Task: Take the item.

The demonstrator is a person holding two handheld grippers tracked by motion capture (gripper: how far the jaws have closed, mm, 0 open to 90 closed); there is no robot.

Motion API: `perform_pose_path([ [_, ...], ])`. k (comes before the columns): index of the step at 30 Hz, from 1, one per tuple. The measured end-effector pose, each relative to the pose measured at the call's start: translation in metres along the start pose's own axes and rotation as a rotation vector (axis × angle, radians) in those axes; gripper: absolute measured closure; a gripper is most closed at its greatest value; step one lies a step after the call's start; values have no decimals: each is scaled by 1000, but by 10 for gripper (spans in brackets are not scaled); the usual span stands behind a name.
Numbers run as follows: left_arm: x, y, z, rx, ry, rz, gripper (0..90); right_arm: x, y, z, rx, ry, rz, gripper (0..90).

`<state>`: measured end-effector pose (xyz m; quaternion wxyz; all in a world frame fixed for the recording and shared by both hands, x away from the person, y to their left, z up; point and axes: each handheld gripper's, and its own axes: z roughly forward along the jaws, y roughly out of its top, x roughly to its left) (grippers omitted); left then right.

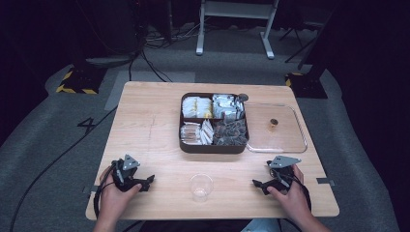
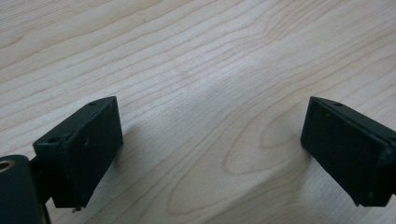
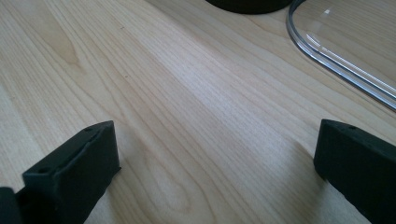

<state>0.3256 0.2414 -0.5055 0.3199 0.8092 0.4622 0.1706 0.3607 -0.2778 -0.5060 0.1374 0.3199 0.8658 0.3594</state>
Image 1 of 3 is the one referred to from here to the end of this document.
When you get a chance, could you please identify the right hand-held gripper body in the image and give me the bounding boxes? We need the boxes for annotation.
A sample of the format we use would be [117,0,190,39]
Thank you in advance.
[265,155,303,195]

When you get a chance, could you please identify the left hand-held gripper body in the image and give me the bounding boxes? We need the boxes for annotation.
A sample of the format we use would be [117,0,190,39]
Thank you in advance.
[110,154,145,193]

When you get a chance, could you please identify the person's left hand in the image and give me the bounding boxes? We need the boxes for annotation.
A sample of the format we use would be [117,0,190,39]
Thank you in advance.
[99,165,143,224]

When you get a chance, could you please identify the person's right hand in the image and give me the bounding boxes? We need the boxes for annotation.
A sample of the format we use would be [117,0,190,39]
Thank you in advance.
[266,163,313,224]

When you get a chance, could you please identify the person's blue jeans leg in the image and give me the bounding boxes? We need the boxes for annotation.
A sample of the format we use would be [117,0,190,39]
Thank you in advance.
[239,217,282,232]

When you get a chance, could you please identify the clear box lid with knob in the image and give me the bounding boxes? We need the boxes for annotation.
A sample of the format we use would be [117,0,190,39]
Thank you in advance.
[244,101,308,155]

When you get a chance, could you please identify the clear plastic cup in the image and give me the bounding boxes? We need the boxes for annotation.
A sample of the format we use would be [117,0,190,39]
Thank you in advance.
[189,173,215,203]

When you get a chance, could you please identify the brown compartment box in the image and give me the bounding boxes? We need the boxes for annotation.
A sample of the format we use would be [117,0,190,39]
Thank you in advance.
[178,92,250,155]

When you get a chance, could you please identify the pile of dark wrapped pieces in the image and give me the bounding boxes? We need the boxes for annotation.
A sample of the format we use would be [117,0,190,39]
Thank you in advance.
[212,118,249,147]

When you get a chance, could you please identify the pile of clear stick packets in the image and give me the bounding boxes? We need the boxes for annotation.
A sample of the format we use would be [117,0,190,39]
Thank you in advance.
[180,121,203,146]

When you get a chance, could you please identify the row of white packets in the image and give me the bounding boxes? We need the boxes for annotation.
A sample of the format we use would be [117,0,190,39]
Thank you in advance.
[199,118,215,146]

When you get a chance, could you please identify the pile of silver packets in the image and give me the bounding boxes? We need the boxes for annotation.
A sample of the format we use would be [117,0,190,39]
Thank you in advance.
[212,93,246,121]

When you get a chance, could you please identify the pile of white yellow packets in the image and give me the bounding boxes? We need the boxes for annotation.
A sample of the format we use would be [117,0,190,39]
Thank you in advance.
[181,96,214,120]

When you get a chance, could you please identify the yellow black striped stand base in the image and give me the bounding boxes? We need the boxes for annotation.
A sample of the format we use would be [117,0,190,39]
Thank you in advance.
[284,72,329,100]
[55,65,108,96]

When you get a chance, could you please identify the black tripod legs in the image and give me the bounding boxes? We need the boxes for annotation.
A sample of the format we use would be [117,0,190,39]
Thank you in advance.
[278,18,325,64]

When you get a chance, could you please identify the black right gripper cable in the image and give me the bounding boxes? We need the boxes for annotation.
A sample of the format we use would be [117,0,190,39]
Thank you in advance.
[283,173,313,212]

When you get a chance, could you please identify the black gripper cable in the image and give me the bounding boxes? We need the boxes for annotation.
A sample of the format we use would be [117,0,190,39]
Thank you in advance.
[283,173,313,212]
[93,163,117,220]

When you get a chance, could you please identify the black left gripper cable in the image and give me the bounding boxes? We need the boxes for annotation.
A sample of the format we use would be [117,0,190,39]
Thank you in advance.
[93,163,117,220]

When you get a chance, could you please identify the long black floor cable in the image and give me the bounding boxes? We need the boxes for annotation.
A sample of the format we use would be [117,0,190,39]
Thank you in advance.
[9,105,119,232]

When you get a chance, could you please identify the black cable bundle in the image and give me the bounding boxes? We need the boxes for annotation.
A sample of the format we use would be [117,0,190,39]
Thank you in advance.
[128,22,207,83]

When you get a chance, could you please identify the white desk frame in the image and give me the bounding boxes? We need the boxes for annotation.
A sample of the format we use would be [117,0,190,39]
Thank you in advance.
[195,0,280,60]

